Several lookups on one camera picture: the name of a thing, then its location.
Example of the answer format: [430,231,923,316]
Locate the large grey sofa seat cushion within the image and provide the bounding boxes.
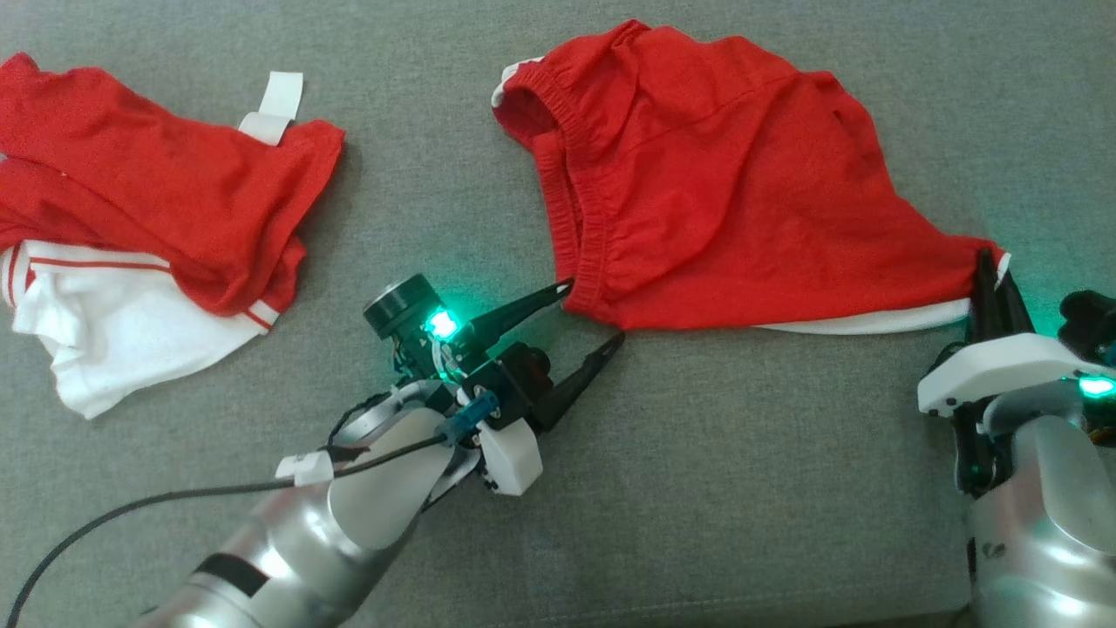
[0,0,1116,628]

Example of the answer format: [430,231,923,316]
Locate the left cable blue connector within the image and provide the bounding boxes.
[440,391,500,441]

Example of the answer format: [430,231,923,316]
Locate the red shorts with white stripe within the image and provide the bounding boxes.
[491,19,1012,337]

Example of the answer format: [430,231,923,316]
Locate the red white basketball jersey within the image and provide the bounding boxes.
[0,52,347,421]

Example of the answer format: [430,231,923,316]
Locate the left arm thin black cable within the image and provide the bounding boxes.
[0,432,454,625]

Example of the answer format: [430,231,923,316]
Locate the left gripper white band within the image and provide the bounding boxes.
[363,273,627,497]

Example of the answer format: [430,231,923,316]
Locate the left cable white label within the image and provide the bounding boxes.
[276,448,337,488]

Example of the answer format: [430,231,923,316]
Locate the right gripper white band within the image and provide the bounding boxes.
[917,247,1092,500]

